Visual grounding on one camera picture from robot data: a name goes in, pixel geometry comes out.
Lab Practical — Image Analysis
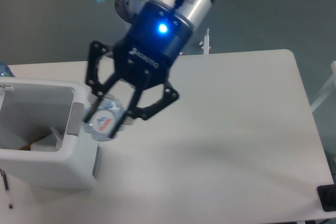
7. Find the black pen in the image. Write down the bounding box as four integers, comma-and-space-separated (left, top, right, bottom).
1, 169, 13, 209

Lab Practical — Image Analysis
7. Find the white levelling foot bracket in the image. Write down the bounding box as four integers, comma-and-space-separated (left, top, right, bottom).
199, 28, 211, 55

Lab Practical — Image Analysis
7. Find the white paper tissue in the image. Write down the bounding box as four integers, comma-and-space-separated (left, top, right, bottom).
31, 126, 64, 152

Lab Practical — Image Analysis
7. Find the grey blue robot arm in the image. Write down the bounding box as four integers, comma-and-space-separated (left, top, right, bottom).
83, 0, 215, 142

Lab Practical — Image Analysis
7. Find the white trash can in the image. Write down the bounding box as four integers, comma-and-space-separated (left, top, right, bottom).
1, 77, 100, 189

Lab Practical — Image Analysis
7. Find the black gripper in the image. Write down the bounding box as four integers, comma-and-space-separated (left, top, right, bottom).
83, 2, 193, 138

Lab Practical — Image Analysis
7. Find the blue bottle at left edge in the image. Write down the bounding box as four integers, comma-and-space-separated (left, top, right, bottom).
0, 62, 15, 77

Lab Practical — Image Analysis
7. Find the white frame at right edge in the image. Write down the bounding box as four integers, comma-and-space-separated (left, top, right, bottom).
310, 61, 335, 112

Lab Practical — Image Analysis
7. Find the clear plastic water bottle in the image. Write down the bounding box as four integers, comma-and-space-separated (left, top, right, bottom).
82, 94, 125, 142

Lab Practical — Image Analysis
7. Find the black device at table edge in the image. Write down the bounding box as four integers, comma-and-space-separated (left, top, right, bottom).
317, 184, 335, 212

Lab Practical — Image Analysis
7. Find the colourful trash in bin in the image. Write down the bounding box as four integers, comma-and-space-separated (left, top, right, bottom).
19, 136, 45, 151

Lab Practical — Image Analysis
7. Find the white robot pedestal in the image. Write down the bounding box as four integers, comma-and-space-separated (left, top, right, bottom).
114, 0, 142, 33

